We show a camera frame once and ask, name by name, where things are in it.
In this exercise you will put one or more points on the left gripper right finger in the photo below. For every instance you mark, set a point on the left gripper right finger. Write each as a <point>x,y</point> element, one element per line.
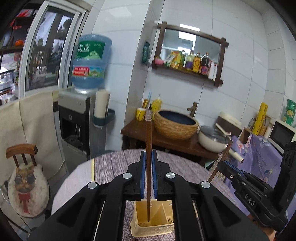
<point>162,190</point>

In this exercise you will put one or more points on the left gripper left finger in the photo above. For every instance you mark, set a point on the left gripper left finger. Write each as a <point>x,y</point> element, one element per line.
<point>136,187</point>

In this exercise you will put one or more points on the brown wooden chopstick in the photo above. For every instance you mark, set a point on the brown wooden chopstick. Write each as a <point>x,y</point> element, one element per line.
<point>148,150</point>

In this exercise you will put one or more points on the cream perforated utensil holder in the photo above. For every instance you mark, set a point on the cream perforated utensil holder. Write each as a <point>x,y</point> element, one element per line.
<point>161,220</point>

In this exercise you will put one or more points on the purple striped tablecloth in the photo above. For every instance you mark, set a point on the purple striped tablecloth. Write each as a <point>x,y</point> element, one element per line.
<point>104,168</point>

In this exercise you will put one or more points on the purple floral cloth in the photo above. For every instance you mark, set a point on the purple floral cloth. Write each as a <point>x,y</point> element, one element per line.
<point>260,158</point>

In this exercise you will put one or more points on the woven basin sink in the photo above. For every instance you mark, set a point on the woven basin sink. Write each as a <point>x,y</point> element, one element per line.
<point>175,125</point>

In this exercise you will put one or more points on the white pot with lid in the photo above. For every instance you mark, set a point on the white pot with lid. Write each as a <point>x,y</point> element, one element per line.
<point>216,140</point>

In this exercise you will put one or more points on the silver black water dispenser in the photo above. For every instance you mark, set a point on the silver black water dispenser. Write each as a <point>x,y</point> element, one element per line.
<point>81,139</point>

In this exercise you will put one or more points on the white microwave oven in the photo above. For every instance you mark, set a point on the white microwave oven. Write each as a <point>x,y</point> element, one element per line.
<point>281,134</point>

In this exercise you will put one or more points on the yellow mug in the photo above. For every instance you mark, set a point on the yellow mug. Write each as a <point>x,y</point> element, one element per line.
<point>140,114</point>

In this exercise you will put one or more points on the yellow soap bottle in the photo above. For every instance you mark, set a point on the yellow soap bottle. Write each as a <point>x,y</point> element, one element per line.
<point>156,105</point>

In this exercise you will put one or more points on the brass faucet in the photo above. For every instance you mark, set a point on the brass faucet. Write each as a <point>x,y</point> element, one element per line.
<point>193,109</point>

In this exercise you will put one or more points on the yellow foil roll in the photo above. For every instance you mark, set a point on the yellow foil roll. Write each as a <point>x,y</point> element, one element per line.
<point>260,118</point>

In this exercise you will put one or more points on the white brown rice cooker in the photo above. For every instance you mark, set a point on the white brown rice cooker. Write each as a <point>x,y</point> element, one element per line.
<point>229,124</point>

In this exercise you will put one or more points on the green stacked cups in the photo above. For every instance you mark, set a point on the green stacked cups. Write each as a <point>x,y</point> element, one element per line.
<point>289,112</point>

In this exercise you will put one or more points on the wooden chair with cat cushion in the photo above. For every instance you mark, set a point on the wooden chair with cat cushion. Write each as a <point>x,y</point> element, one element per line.
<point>28,188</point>

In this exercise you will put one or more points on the blue water jug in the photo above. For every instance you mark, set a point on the blue water jug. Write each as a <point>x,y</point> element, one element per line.
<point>90,61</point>

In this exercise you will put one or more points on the green hanging packet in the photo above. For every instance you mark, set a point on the green hanging packet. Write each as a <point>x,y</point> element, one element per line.
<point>146,53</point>

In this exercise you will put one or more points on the sliding glass window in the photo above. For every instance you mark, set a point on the sliding glass window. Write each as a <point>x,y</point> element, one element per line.
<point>49,47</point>

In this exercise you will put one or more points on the wooden wall shelf mirror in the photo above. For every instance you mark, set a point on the wooden wall shelf mirror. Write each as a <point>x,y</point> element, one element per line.
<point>190,51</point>

